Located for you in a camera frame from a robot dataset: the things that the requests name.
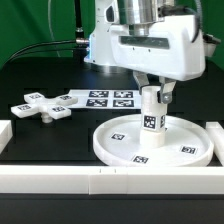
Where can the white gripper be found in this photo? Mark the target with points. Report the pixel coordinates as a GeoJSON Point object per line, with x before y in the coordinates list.
{"type": "Point", "coordinates": [170, 50]}

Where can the white round table top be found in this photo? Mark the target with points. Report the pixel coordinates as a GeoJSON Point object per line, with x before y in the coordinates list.
{"type": "Point", "coordinates": [117, 143]}

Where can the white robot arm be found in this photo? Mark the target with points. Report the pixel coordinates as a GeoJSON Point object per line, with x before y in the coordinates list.
{"type": "Point", "coordinates": [138, 15]}

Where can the white marker sheet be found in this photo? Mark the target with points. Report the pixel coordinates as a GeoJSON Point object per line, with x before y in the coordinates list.
{"type": "Point", "coordinates": [106, 99]}

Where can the black pole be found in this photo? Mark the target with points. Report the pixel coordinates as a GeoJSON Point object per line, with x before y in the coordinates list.
{"type": "Point", "coordinates": [79, 33]}

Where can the white cross table base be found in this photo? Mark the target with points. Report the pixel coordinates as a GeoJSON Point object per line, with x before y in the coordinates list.
{"type": "Point", "coordinates": [50, 109]}

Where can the white left fence bar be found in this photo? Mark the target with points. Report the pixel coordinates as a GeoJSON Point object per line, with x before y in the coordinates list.
{"type": "Point", "coordinates": [5, 133]}

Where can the white front fence bar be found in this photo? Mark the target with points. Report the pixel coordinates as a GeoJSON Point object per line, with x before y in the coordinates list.
{"type": "Point", "coordinates": [110, 180]}

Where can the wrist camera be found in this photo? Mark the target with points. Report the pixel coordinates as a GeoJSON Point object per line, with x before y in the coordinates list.
{"type": "Point", "coordinates": [210, 44]}

